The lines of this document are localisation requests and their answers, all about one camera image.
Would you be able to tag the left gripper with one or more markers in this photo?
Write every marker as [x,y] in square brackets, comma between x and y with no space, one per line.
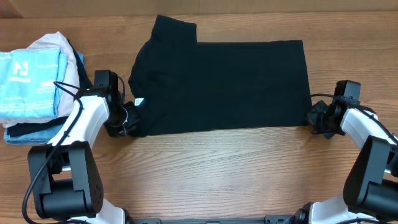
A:
[135,116]

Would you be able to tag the black t-shirt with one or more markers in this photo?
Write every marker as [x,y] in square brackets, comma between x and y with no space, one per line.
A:
[189,86]

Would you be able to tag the beige folded shirt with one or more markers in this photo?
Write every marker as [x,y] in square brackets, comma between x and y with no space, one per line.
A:
[64,108]

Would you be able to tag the light blue printed folded shirt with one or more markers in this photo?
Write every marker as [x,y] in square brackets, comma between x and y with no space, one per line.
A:
[27,82]

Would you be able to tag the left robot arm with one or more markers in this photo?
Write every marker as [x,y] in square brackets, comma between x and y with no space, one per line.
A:
[65,181]

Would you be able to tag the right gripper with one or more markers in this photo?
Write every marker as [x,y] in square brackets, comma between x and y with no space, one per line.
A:
[311,114]

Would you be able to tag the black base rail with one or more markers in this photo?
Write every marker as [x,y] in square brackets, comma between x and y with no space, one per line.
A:
[268,219]

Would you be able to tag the blue denim folded garment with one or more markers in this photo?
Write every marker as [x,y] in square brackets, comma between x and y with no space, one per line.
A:
[40,137]

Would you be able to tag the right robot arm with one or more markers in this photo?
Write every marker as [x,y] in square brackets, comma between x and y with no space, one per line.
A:
[367,196]

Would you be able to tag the black folded shirt in stack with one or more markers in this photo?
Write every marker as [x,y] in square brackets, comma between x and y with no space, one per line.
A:
[29,128]

